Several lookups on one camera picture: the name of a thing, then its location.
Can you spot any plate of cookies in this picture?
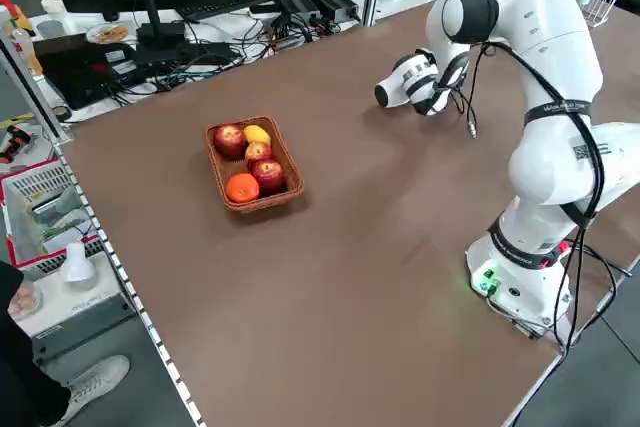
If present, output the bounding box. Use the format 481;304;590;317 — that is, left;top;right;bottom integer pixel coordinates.
85;24;131;45

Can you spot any white paper cup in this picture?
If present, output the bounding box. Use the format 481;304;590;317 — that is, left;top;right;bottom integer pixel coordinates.
40;0;77;34

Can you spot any brown wicker fruit basket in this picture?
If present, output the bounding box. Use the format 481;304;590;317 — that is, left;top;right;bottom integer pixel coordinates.
205;115;306;214

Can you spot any small red yellow apple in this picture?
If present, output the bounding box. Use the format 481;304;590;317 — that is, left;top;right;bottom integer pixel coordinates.
244;141;274;164

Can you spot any orange fruit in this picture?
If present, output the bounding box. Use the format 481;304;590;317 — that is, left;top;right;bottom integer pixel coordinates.
224;172;261;205

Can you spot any yellow lemon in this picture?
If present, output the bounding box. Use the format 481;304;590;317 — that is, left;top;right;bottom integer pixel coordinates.
242;124;272;146

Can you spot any black keyboard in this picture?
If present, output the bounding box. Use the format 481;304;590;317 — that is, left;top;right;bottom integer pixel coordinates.
178;0;277;19

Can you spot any grey metal cabinet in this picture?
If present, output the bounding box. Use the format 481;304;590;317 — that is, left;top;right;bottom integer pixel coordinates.
19;251;137;363

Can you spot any black equipment box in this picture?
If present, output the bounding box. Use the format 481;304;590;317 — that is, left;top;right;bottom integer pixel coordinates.
32;32;139;111

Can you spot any red and white plastic basket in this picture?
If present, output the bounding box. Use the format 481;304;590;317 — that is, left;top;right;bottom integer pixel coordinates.
0;156;101;269

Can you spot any orange and black tool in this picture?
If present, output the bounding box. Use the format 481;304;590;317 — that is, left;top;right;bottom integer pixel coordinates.
0;121;39;164

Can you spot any tray of pink cakes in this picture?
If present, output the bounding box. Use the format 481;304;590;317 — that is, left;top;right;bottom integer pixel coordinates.
8;282;44;320

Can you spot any plastic drink bottle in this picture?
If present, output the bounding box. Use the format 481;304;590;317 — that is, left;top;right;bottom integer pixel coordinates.
8;26;44;77

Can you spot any person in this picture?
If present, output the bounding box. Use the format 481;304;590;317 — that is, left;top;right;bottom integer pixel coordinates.
0;259;132;427

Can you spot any black cable with plug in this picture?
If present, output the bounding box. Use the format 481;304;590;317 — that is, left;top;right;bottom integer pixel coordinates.
448;42;479;140

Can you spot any aluminium table edge rail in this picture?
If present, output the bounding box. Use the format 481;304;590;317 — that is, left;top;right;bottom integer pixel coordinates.
52;139;207;427

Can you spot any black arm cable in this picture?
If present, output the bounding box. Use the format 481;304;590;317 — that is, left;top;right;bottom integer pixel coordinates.
478;41;622;363

